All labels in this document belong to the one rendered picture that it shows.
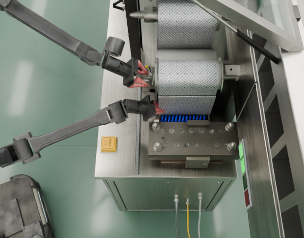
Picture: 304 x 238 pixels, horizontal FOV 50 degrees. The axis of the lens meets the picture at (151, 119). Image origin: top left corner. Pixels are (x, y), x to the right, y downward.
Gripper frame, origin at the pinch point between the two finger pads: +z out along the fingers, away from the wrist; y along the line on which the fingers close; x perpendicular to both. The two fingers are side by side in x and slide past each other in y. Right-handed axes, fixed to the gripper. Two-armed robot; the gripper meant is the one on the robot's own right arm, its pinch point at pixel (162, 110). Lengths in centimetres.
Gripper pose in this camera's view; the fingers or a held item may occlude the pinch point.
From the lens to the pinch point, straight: 145.8
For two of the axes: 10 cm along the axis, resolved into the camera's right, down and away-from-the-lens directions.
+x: 5.5, -4.1, -7.3
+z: 8.2, 0.9, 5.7
